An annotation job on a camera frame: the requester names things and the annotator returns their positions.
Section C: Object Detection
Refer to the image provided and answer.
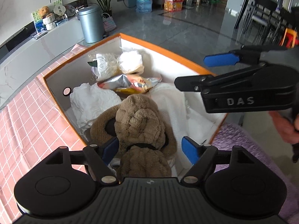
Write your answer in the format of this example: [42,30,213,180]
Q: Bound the brown plush slippers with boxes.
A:
[90,94,177,180]

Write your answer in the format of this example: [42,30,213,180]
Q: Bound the white cloth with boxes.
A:
[70,83,122,132]

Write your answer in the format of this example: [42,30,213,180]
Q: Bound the yellow orange snack bag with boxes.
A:
[97,74,163,95]

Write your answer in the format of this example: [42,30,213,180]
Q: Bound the white plastic bag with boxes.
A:
[87,50,144,81]

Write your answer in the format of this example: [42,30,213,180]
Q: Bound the person's right hand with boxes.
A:
[269,111,299,144]

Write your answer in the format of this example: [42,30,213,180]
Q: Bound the orange white storage box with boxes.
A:
[43,32,229,178]

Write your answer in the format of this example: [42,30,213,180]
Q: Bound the dining chairs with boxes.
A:
[234,0,298,46]

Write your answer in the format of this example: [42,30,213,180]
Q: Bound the orange gift bag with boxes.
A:
[164,0,184,12]

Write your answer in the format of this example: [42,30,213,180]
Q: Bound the pink checkered tablecloth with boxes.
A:
[1,44,86,223]

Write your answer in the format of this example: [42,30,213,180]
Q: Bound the blue water jug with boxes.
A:
[136,0,152,14]

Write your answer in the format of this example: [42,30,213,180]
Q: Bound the woven pastel basket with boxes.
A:
[102,12,117,33]

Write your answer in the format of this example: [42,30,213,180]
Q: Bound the grey metal trash can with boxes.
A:
[78,5,105,43]

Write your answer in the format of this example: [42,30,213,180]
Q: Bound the white marble tv console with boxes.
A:
[1,18,84,106]

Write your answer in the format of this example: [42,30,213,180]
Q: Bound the blue picture book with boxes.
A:
[31,10,47,39]

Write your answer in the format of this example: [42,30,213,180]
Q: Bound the small teddy bear toy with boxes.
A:
[38,6,50,19]

